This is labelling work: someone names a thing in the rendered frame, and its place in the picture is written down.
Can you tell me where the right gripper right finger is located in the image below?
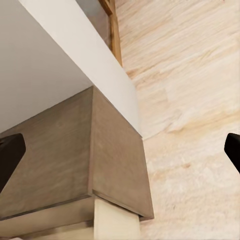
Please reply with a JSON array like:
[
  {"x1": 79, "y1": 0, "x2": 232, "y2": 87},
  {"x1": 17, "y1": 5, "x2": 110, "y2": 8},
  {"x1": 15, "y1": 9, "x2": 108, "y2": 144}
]
[{"x1": 224, "y1": 132, "x2": 240, "y2": 173}]

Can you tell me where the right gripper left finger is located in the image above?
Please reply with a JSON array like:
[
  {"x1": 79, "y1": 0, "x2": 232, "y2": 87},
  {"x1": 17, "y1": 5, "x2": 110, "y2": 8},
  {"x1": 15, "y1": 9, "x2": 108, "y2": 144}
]
[{"x1": 0, "y1": 133, "x2": 26, "y2": 193}]

